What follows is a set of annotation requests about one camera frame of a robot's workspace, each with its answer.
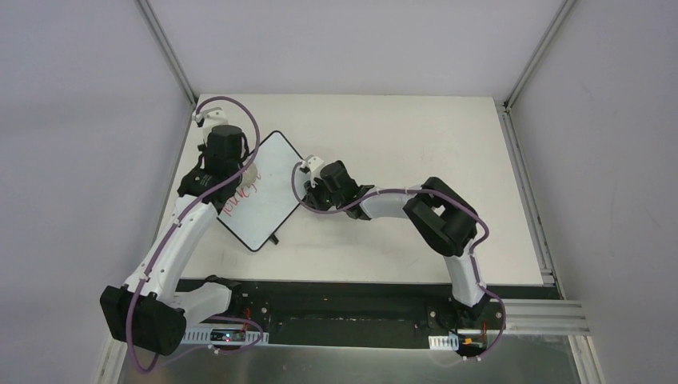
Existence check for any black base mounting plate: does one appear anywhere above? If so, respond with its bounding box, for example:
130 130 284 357
177 279 517 350

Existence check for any left white cable duct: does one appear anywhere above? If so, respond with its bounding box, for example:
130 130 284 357
181 326 269 346

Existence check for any right white cable duct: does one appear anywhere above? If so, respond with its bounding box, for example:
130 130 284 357
428 333 460 351

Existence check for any small black-framed whiteboard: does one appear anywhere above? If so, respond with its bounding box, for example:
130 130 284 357
218 130 301 252

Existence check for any white cable duct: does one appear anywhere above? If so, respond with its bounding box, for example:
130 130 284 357
181 326 269 346
428 333 460 351

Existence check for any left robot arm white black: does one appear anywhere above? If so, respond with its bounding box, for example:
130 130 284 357
100 124 249 356

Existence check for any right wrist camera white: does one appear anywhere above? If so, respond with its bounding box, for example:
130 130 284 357
299 154 325 178

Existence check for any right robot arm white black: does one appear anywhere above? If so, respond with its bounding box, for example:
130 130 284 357
293 156 490 328

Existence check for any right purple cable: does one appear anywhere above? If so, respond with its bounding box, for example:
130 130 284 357
291 161 508 362

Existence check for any silver mesh sponge eraser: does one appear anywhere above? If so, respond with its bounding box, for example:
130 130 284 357
240 163 258 187

